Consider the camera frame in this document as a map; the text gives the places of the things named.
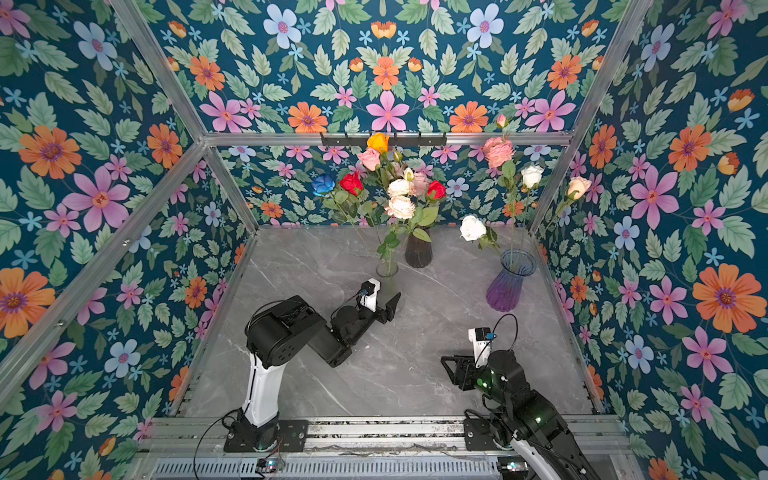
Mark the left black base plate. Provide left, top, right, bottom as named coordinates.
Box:
left=224, top=417, right=309, bottom=453

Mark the black hook rail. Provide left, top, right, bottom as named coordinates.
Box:
left=320, top=133, right=448, bottom=148

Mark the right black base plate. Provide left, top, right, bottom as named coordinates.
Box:
left=463, top=416, right=510, bottom=451

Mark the yellow orange rose stem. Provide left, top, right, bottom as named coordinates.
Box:
left=365, top=141, right=415, bottom=174

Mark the large pink rose stem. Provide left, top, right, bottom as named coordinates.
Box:
left=410, top=172, right=431, bottom=198

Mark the pink carnation stem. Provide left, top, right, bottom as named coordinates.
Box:
left=483, top=114, right=518, bottom=227

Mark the cream white rose stem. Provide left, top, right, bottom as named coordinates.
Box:
left=542, top=176, right=592, bottom=233

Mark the aluminium mounting rail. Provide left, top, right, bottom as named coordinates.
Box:
left=138, top=415, right=631, bottom=456

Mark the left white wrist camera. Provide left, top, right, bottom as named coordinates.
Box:
left=357, top=278, right=381, bottom=313

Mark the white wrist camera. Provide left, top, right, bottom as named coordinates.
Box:
left=468, top=327, right=495, bottom=369
left=357, top=278, right=381, bottom=313

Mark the red rose stem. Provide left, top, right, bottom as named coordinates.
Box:
left=338, top=172, right=448, bottom=271

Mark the dark mauve glass vase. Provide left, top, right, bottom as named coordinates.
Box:
left=404, top=234, right=433, bottom=269

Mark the small white bud stem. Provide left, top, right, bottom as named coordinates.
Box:
left=512, top=164, right=544, bottom=245

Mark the pink rose spray stem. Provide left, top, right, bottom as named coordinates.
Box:
left=357, top=146, right=415, bottom=226

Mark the clear glass vase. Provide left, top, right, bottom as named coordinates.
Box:
left=376, top=259, right=400, bottom=304

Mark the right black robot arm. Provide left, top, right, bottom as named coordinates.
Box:
left=441, top=349, right=599, bottom=479

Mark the blue rose stem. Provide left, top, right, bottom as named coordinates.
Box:
left=312, top=173, right=381, bottom=240

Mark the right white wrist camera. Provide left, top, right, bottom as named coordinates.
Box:
left=468, top=327, right=495, bottom=369

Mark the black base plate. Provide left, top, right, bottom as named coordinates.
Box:
left=224, top=417, right=309, bottom=453
left=463, top=416, right=510, bottom=451

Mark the purple blue glass vase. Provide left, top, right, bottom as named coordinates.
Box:
left=486, top=249, right=536, bottom=313

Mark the artificial flower bunch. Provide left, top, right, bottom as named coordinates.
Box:
left=377, top=168, right=446, bottom=277

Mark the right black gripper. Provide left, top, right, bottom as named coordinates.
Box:
left=439, top=353, right=512, bottom=412

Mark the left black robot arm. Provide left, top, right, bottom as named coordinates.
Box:
left=225, top=282, right=401, bottom=452

